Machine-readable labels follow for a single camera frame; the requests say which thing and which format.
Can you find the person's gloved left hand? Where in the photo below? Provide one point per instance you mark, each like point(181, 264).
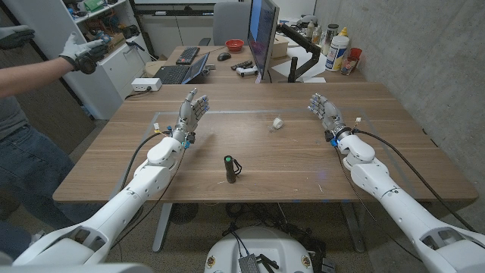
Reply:
point(15, 38)

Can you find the person's gloved right hand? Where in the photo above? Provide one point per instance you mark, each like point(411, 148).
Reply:
point(81, 53)

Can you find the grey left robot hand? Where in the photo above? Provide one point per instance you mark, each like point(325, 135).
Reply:
point(187, 117)

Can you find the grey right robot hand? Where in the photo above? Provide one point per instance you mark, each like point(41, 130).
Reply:
point(330, 115)

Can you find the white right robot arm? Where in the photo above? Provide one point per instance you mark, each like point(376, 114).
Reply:
point(401, 204)

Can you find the person's bare right forearm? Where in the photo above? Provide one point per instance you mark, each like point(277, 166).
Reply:
point(30, 77)

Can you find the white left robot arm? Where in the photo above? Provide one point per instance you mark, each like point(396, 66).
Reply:
point(125, 204)

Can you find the white shelf cabinet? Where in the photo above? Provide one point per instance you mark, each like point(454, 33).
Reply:
point(110, 72)

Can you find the cardboard box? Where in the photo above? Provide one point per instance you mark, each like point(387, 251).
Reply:
point(115, 41)

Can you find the open black laptop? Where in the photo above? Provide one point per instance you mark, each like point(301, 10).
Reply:
point(174, 74)

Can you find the clear glass cup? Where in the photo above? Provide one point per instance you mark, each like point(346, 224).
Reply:
point(348, 66)

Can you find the white power strip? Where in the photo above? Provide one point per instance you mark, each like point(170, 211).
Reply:
point(146, 84)

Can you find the wooden back desk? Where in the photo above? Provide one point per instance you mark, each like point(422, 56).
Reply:
point(219, 74)

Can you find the black keyboard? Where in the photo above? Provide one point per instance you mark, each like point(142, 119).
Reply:
point(188, 55)

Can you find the white wipes canister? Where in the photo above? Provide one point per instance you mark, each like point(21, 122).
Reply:
point(336, 53)

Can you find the white paper sheets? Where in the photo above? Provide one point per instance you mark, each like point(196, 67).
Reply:
point(288, 68)

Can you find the red cup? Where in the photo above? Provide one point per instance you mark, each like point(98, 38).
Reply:
point(355, 53)

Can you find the black computer mouse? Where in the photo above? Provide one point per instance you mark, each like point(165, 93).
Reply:
point(224, 56)

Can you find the white game controller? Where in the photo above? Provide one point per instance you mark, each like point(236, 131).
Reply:
point(246, 71)

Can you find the black remote control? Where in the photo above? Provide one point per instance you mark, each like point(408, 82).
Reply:
point(241, 64)

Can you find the tall jar with dark lid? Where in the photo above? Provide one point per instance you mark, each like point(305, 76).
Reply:
point(329, 36)

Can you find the yellow capped bottle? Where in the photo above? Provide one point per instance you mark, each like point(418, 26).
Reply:
point(343, 32)

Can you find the beige box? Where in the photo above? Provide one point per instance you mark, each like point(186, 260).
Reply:
point(280, 47)

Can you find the red bowl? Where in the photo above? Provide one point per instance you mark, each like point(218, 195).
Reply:
point(234, 45)

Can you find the round black fan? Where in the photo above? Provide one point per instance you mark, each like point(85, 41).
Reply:
point(183, 213)

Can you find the grey office chair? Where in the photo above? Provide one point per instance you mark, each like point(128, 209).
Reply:
point(231, 22)

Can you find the black computer monitor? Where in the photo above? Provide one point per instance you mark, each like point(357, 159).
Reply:
point(261, 34)

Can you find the person in grey shirt and jeans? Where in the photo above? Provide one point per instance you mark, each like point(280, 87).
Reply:
point(30, 170)

